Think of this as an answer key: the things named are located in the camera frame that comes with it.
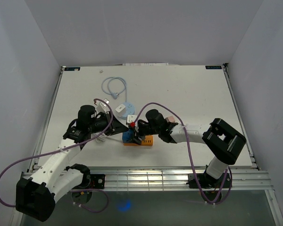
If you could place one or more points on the pink plug adapter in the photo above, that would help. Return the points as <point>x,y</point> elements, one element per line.
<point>170,119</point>

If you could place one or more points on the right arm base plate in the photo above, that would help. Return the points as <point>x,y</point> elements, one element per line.
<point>207,183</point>

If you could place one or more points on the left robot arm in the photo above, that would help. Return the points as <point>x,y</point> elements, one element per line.
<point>38,195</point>

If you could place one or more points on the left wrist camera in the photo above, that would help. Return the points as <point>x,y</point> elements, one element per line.
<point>101,107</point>

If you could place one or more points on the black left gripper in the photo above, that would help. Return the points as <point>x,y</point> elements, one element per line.
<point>113,126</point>

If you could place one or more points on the blue cube socket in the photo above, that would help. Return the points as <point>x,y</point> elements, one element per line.
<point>127,136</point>

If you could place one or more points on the light blue wall plug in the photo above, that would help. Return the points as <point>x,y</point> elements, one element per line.
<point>115,95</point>

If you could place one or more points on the white usb charger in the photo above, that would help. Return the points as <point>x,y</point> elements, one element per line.
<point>120,110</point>

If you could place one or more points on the round light blue socket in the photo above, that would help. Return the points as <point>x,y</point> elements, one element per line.
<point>129,110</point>

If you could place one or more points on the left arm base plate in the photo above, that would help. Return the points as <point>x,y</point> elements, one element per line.
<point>93,181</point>

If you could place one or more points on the aluminium frame rail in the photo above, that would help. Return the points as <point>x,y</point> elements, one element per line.
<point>144,180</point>

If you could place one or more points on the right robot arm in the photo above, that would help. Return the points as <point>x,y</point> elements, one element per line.
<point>224,141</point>

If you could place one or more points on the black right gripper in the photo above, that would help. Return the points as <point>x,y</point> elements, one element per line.
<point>139,133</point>

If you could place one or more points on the orange power strip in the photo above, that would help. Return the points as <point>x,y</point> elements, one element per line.
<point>147,141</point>

